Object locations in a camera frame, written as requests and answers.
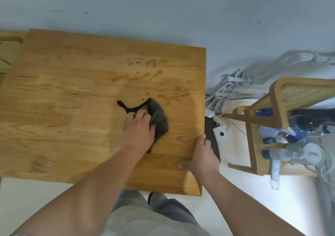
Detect person's right forearm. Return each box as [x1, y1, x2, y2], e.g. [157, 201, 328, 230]
[198, 168, 307, 236]

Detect clear spray bottle white trigger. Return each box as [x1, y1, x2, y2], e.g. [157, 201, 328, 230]
[258, 125, 297, 137]

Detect light grey shirt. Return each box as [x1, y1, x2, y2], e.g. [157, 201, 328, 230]
[101, 207, 212, 236]

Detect person's left forearm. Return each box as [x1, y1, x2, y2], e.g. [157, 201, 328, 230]
[10, 145, 147, 236]

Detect dark grey cleaning cloth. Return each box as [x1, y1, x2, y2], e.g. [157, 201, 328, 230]
[117, 98, 169, 154]

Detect white wall pipes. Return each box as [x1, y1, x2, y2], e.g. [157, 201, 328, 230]
[281, 50, 335, 67]

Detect grey trousers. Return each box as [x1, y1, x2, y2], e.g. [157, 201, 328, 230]
[112, 189, 199, 226]

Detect blue bottle cap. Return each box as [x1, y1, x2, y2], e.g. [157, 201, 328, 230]
[256, 108, 274, 117]

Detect wooden chair with rattan back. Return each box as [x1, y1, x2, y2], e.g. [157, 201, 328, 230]
[0, 30, 28, 87]
[227, 77, 335, 176]

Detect white square adapter box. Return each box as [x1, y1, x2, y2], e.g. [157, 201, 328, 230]
[212, 125, 231, 148]

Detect black slatted panel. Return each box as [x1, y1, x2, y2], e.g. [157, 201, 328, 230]
[204, 117, 222, 163]

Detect grey spray bottle white head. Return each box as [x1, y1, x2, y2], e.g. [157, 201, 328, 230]
[261, 143, 325, 166]

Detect clear plastic tubing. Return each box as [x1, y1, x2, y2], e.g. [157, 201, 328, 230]
[313, 139, 335, 192]

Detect person's right hand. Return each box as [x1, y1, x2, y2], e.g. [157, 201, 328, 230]
[177, 134, 221, 177]

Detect black spray bottle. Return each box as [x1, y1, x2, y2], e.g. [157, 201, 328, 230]
[289, 109, 335, 135]

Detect person's left hand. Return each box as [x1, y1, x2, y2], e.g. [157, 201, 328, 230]
[122, 109, 157, 155]

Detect bundle of white cables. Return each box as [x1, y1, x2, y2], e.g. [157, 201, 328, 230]
[205, 69, 266, 113]

